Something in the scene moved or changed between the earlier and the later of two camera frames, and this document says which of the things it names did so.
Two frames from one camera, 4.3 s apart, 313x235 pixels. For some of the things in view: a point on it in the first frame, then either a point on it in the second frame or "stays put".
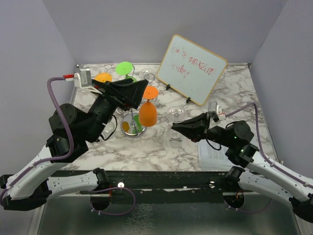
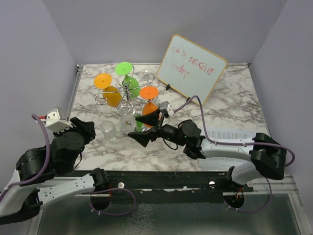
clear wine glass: x=147 y=74 stays put
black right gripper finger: x=194 y=129 -> x=144 y=137
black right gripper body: x=216 y=133 -> x=167 y=131
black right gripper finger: x=202 y=119 -> x=151 y=118
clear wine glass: x=175 y=114 -> x=126 y=108
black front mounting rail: x=197 y=186 stays put
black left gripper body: x=105 y=107 -> x=62 y=132
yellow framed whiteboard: x=190 y=69 stays put
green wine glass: x=125 y=68 stays put
